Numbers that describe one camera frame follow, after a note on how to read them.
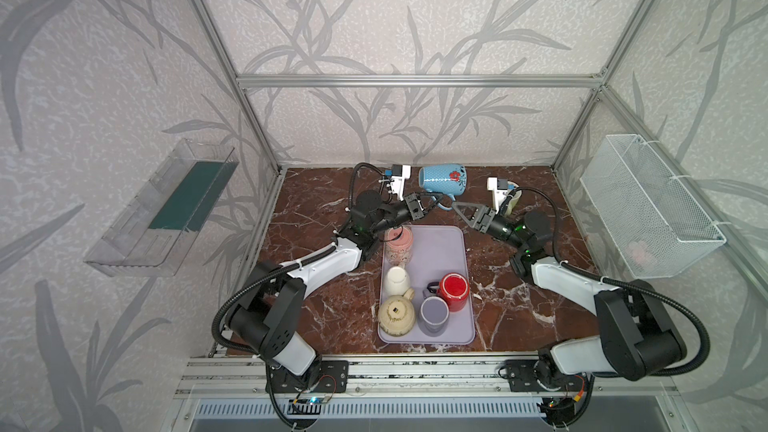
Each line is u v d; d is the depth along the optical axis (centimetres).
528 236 63
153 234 63
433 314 75
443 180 71
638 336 43
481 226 68
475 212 69
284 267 48
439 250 97
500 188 71
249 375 75
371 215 62
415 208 67
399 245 85
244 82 94
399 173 71
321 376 72
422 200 70
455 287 81
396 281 80
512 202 102
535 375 73
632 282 46
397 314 75
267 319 44
